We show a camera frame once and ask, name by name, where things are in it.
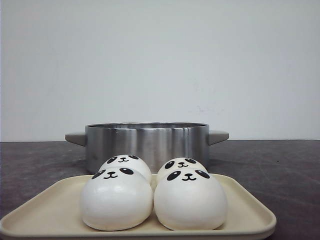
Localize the panda bun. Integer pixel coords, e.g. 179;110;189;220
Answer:
80;166;153;231
155;157;208;184
99;154;152;184
153;168;228;230

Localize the stainless steel steamer pot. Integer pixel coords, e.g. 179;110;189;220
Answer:
65;122;229;173

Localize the beige plastic tray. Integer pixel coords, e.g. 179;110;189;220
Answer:
0;174;277;240

